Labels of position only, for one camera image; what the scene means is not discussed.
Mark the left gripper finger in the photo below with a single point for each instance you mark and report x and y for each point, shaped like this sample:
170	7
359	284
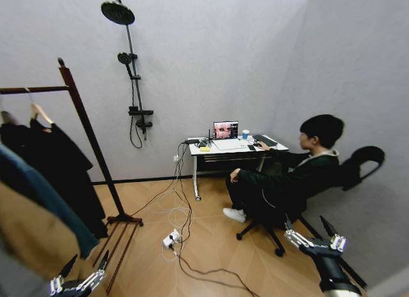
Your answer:
96	278
57	284

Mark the blue and white cup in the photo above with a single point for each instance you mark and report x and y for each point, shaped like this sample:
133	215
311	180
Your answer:
245	134

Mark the white folding desk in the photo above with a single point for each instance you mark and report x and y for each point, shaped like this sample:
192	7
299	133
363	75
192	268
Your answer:
223	151

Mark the open laptop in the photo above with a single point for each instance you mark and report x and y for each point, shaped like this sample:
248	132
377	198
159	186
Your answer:
226	132

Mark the black office chair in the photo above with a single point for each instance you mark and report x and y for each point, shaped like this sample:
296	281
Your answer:
361	166

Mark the dark wooden clothes rack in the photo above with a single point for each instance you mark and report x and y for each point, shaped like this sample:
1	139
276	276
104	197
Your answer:
96	150

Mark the black shower mixer valve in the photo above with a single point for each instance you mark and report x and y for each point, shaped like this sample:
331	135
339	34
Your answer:
142	126

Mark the black hanging garment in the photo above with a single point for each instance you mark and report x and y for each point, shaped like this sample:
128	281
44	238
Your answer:
60	163

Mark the person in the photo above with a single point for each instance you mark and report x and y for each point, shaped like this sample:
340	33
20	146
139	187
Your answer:
287	185

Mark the grey hanging garment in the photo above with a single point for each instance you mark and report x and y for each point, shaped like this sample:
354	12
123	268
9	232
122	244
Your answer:
16	274

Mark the black shower shelf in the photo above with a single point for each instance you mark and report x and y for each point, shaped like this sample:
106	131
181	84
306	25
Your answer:
140	112

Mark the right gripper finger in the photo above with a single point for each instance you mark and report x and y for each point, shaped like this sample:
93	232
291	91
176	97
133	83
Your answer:
295	238
338	242

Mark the black shower rail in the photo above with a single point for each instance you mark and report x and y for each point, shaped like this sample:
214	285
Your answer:
132	54

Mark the teal hanging garment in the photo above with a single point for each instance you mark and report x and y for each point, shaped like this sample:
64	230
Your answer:
48	194

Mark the black rain shower head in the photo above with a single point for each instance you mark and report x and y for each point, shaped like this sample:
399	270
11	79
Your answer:
117	12

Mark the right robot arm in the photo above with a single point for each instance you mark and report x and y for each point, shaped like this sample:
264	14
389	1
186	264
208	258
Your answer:
338	287

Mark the tan hanging garment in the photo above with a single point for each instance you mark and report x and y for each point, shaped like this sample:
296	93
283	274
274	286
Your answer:
28	233

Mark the black device with antenna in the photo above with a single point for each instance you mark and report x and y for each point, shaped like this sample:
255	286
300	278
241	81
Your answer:
202	142

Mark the white power strip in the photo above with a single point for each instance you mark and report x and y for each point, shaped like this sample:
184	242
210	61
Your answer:
171	239

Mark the black hand shower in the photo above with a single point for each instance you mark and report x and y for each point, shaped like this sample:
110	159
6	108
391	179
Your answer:
124	58

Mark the yellow small box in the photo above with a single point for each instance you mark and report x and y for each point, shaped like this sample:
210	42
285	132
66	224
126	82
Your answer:
204	148

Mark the black smartphone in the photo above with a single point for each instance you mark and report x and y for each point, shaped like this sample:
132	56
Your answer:
251	147

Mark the wooden clothes hanger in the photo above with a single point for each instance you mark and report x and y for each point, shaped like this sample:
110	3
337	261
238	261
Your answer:
40	113

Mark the black keyboard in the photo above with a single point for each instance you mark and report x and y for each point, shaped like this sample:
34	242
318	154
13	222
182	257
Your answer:
264	140

